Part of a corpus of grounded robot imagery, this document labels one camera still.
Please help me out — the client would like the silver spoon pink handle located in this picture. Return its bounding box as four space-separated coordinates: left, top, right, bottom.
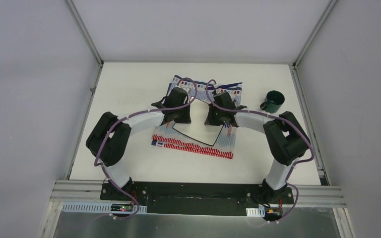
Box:
227 125 233 137

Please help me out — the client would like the white square plate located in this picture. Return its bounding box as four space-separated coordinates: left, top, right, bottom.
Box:
173 99 223 146

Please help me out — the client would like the patterned cloth napkin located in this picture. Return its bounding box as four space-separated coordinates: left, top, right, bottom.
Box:
152 81 237 159

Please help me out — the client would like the dark blue plastic knife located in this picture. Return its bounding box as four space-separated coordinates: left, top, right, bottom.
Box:
206 82 241 90

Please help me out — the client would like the dark green mug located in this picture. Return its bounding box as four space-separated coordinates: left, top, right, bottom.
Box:
260 90 285 114

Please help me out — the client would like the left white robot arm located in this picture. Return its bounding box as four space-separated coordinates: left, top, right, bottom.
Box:
85 87 196 201

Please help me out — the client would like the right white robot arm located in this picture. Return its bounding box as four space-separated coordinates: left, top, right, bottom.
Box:
205 91 312 203

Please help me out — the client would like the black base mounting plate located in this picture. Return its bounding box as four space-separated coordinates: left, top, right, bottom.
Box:
100 181 295 217

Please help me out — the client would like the right white cable duct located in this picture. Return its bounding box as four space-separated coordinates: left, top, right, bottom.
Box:
246 207 265 218

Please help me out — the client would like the white cable duct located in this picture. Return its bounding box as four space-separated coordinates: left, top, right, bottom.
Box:
246 207 265 218
61 202 147 215

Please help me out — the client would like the left white cable duct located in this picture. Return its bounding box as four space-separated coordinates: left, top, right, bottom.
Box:
61 202 147 215

